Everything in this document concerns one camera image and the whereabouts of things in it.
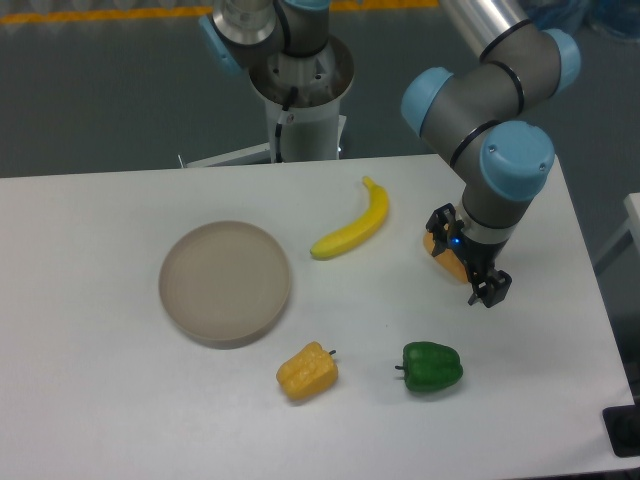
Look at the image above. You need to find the orange pepper slice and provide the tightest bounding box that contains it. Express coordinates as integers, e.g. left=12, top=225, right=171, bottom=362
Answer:
left=423, top=232, right=468, bottom=284

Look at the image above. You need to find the yellow bell pepper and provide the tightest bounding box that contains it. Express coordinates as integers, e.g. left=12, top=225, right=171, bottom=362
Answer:
left=276, top=342, right=339, bottom=401

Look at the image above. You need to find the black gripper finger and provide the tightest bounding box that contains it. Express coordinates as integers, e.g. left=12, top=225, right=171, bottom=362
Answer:
left=468, top=269, right=512, bottom=307
left=425, top=203, right=456, bottom=256

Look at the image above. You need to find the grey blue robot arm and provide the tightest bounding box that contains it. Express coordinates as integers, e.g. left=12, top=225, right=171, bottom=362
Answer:
left=199, top=1, right=581, bottom=307

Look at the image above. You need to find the black device at table corner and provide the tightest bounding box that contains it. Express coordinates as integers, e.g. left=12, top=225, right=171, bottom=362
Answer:
left=602, top=405, right=639, bottom=458

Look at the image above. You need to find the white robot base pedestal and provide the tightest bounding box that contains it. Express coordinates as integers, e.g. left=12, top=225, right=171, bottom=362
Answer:
left=184, top=35, right=354, bottom=168

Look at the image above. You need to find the green bell pepper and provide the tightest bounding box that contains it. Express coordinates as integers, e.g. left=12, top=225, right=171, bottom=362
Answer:
left=395, top=341, right=464, bottom=394

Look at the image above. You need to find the beige round plate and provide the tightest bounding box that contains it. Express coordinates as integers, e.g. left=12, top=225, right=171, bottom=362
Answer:
left=158, top=221, right=291, bottom=348

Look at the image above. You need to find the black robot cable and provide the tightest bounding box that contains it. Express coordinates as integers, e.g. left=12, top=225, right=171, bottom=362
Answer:
left=272, top=85, right=300, bottom=164

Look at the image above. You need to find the white furniture edge right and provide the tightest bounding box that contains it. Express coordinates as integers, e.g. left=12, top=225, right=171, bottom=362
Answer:
left=592, top=192, right=639, bottom=276

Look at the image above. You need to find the yellow banana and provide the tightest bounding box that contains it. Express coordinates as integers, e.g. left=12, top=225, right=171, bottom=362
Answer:
left=310, top=176, right=390, bottom=260

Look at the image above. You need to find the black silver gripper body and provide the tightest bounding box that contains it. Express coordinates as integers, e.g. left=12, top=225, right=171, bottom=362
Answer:
left=449, top=206, right=511, bottom=279

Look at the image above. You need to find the blue plastic bag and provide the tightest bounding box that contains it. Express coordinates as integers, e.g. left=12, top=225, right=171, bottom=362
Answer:
left=519, top=0, right=639, bottom=45

